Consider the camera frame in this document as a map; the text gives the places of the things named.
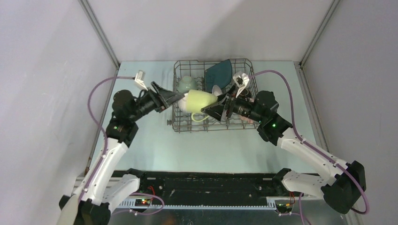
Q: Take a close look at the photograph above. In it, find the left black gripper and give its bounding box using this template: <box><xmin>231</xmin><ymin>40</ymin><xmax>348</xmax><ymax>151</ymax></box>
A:
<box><xmin>129</xmin><ymin>81</ymin><xmax>184</xmax><ymax>122</ymax></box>

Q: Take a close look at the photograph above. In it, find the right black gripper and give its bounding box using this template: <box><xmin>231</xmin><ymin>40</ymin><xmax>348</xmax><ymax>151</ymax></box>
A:
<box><xmin>202</xmin><ymin>83</ymin><xmax>265</xmax><ymax>124</ymax></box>

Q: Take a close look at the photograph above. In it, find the pale green ceramic bowl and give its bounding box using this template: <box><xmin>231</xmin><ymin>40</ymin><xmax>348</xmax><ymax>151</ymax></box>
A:
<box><xmin>176</xmin><ymin>76</ymin><xmax>198</xmax><ymax>93</ymax></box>

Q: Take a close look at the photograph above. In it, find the yellow green mug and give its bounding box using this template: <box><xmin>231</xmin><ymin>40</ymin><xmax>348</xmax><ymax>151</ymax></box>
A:
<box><xmin>185</xmin><ymin>90</ymin><xmax>218</xmax><ymax>122</ymax></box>

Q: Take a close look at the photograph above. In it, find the teal square plate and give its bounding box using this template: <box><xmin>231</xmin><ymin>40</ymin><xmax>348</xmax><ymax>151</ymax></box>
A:
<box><xmin>204</xmin><ymin>59</ymin><xmax>232</xmax><ymax>93</ymax></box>

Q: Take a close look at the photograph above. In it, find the white scalloped plate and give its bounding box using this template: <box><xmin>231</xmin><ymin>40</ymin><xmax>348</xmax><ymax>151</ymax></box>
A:
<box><xmin>212</xmin><ymin>85</ymin><xmax>223</xmax><ymax>101</ymax></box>

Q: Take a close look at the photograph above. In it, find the white ceramic bowl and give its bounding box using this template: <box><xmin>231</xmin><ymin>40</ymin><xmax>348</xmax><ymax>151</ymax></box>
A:
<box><xmin>177</xmin><ymin>97</ymin><xmax>188</xmax><ymax>113</ymax></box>

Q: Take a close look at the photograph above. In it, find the brown rimmed tan bowl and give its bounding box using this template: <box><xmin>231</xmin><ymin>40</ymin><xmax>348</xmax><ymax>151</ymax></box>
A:
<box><xmin>239</xmin><ymin>89</ymin><xmax>252</xmax><ymax>99</ymax></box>

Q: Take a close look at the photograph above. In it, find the pink mug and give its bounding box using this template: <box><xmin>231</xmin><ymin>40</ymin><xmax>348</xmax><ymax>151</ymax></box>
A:
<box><xmin>239</xmin><ymin>115</ymin><xmax>253</xmax><ymax>123</ymax></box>

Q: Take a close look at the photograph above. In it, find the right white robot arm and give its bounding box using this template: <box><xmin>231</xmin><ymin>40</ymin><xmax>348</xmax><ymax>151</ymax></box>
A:
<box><xmin>201</xmin><ymin>90</ymin><xmax>366</xmax><ymax>214</ymax></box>

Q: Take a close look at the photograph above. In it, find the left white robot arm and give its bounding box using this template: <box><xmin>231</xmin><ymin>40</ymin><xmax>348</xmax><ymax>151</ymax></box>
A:
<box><xmin>57</xmin><ymin>82</ymin><xmax>184</xmax><ymax>225</ymax></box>

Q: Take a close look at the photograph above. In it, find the left controller board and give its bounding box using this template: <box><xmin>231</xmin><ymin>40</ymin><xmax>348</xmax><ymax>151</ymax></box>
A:
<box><xmin>134</xmin><ymin>199</ymin><xmax>152</xmax><ymax>207</ymax></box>

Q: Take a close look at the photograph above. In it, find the controller board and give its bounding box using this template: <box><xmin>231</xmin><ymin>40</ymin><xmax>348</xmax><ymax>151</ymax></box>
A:
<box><xmin>276</xmin><ymin>203</ymin><xmax>294</xmax><ymax>214</ymax></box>
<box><xmin>134</xmin><ymin>199</ymin><xmax>152</xmax><ymax>207</ymax></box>

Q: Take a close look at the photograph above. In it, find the right controller board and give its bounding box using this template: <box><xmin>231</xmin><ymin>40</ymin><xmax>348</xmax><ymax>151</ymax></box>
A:
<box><xmin>276</xmin><ymin>203</ymin><xmax>294</xmax><ymax>214</ymax></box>

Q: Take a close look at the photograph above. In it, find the grey wire dish rack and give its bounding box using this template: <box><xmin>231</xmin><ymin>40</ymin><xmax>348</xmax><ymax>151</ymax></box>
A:
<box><xmin>168</xmin><ymin>58</ymin><xmax>259</xmax><ymax>133</ymax></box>

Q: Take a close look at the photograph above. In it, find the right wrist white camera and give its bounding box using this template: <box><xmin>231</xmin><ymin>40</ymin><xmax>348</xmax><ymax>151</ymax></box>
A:
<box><xmin>232</xmin><ymin>71</ymin><xmax>250</xmax><ymax>97</ymax></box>

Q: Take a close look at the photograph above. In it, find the wrist white camera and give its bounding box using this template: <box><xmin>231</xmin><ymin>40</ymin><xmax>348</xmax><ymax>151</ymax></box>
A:
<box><xmin>133</xmin><ymin>70</ymin><xmax>148</xmax><ymax>91</ymax></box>
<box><xmin>232</xmin><ymin>71</ymin><xmax>250</xmax><ymax>97</ymax></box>

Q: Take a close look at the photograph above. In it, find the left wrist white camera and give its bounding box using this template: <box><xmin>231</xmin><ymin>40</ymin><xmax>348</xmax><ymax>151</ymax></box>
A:
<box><xmin>133</xmin><ymin>70</ymin><xmax>148</xmax><ymax>91</ymax></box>

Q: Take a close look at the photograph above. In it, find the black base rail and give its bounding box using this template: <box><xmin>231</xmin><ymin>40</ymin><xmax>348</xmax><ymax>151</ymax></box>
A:
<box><xmin>119</xmin><ymin>170</ymin><xmax>314</xmax><ymax>207</ymax></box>

